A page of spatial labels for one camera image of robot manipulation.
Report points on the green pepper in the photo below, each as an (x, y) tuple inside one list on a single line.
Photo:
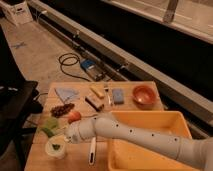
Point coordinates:
[(56, 146)]

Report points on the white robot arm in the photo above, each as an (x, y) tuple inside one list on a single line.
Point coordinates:
[(192, 152)]

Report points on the green cup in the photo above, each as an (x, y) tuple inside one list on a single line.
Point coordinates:
[(50, 126)]

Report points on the white paper cup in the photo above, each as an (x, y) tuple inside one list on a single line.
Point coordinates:
[(59, 154)]

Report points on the silver fork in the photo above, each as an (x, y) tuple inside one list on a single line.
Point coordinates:
[(106, 89)]

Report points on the yellow block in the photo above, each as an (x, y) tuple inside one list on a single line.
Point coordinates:
[(97, 92)]

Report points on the blue power device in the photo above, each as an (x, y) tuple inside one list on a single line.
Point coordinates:
[(92, 69)]

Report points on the brown wooden block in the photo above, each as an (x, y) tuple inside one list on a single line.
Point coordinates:
[(94, 102)]

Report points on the red bowl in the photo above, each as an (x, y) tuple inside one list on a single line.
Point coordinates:
[(143, 95)]

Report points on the blue cloth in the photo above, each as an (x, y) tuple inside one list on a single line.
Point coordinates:
[(66, 95)]

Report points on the orange peach fruit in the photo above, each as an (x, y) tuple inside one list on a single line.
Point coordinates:
[(74, 116)]

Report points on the bunch of dark grapes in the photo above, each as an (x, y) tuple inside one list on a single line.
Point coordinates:
[(61, 110)]

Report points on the yellow plastic bin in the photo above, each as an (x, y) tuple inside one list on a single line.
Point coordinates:
[(124, 156)]

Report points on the black chair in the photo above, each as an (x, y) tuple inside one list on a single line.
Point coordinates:
[(17, 102)]

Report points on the white cardboard box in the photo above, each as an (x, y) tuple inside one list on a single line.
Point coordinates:
[(17, 14)]

